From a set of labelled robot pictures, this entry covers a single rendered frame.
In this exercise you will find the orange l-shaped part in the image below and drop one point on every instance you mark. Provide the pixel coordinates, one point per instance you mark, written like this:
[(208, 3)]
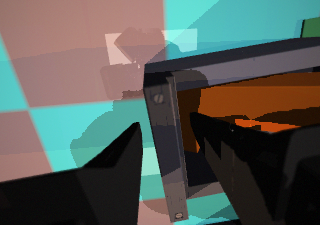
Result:
[(268, 103)]

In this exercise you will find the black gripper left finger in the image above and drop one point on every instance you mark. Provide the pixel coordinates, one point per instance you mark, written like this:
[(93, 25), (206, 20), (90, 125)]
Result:
[(104, 191)]

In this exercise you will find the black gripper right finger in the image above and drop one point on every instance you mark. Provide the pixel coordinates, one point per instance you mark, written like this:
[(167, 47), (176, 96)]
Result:
[(254, 168)]

